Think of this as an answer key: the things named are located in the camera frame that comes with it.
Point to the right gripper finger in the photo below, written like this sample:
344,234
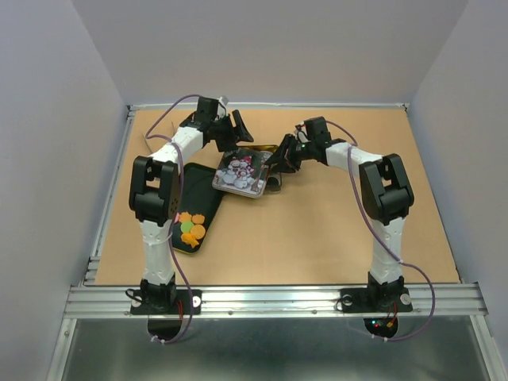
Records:
283,154
286,168

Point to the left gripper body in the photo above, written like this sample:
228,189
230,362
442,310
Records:
225,132

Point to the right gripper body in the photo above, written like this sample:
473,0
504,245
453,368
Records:
305,150

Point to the gold square tin box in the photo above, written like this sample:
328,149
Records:
266,150

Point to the black sandwich cookie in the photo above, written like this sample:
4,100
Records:
273,183

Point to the gold tin lid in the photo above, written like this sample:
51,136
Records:
243,172

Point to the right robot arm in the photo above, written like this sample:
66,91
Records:
383,194

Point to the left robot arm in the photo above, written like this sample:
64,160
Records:
156,188

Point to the orange blob cookie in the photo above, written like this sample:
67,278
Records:
198,219

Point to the orange animal cookie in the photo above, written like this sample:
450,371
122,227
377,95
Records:
184,216

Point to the green round cookie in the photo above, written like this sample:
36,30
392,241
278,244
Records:
186,226

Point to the tan biscuit cookie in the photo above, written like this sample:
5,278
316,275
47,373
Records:
198,231

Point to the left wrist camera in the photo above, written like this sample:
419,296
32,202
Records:
223,102

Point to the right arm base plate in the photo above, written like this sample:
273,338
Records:
360,300

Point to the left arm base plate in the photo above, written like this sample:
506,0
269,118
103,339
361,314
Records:
182,304

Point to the aluminium front rail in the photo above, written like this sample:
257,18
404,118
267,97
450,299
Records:
267,302

